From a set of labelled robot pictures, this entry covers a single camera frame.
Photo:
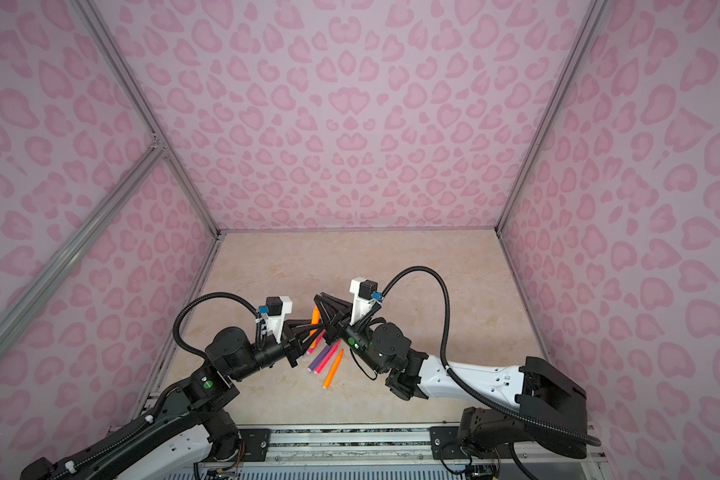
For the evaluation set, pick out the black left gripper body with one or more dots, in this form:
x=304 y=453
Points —
x=270 y=354

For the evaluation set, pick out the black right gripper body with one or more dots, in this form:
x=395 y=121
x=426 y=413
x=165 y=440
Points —
x=359 y=339

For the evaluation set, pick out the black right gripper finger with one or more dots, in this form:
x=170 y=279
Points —
x=330 y=332
x=334 y=311

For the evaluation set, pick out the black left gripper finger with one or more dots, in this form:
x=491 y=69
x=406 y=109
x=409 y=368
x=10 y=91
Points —
x=301 y=328
x=300 y=342

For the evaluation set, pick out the small pink pen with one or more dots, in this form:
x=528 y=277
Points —
x=315 y=343

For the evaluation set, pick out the orange pen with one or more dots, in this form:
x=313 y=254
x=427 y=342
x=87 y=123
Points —
x=333 y=369

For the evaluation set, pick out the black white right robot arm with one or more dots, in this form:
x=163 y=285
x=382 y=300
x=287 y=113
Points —
x=532 y=402

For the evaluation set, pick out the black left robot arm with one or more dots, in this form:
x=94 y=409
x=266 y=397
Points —
x=198 y=400

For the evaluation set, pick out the purple pen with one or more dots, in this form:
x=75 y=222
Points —
x=319 y=358

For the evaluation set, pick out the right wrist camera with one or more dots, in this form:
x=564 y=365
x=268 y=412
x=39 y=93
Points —
x=365 y=296

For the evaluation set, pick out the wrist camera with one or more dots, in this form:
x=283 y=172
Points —
x=365 y=296
x=271 y=318

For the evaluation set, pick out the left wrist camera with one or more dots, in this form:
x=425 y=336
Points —
x=271 y=318

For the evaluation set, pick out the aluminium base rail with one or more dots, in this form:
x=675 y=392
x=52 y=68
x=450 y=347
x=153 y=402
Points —
x=359 y=451

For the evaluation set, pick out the aluminium diagonal wall bar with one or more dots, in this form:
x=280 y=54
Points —
x=14 y=320

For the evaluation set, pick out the aluminium corner post left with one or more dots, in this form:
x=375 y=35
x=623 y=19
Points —
x=105 y=42

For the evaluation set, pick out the aluminium corner post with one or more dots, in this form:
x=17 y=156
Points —
x=592 y=22
x=105 y=42

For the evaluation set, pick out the aluminium corner post right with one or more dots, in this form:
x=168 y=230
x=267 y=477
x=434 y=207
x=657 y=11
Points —
x=592 y=22

